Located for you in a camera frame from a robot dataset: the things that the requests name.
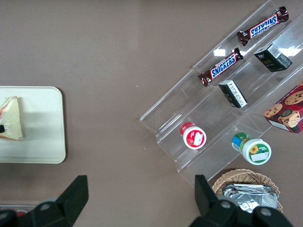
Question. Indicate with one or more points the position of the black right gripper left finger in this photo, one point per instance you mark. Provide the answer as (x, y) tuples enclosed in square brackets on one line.
[(59, 208)]

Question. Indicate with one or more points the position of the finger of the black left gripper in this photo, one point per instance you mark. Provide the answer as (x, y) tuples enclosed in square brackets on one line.
[(1, 128)]

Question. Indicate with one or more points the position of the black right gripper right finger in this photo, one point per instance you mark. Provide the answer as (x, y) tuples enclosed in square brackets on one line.
[(213, 212)]

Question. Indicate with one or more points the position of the triangular sandwich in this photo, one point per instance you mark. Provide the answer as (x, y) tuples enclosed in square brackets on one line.
[(13, 116)]

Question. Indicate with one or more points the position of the cream rectangular plastic tray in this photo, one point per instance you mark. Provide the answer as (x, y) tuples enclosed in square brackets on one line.
[(42, 132)]

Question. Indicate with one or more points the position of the round wicker basket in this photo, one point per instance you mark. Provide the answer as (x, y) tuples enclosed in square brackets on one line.
[(246, 176)]

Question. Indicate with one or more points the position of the small red item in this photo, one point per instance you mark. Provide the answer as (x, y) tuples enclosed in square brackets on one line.
[(20, 214)]

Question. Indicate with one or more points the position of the silver foil packet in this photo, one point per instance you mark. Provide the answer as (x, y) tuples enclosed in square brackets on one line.
[(251, 195)]

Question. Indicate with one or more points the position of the clear plastic container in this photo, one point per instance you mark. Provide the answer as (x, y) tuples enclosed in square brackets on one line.
[(14, 206)]

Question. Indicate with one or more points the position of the green blue sunflower lidded cup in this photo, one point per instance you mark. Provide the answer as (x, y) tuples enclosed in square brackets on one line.
[(254, 149)]

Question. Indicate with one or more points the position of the red white lidded cup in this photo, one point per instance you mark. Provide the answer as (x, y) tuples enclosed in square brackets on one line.
[(194, 137)]

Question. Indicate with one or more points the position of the clear acrylic tiered display shelf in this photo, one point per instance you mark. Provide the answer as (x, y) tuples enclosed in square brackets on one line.
[(203, 111)]

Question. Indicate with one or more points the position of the dark green small box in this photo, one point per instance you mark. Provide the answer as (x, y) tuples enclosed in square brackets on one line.
[(272, 58), (233, 93)]

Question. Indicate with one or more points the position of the red chocolate chip cookie box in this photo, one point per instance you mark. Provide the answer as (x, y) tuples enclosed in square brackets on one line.
[(287, 111)]

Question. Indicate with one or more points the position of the Snickers chocolate bar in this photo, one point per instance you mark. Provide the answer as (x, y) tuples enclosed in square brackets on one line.
[(264, 25), (222, 66)]

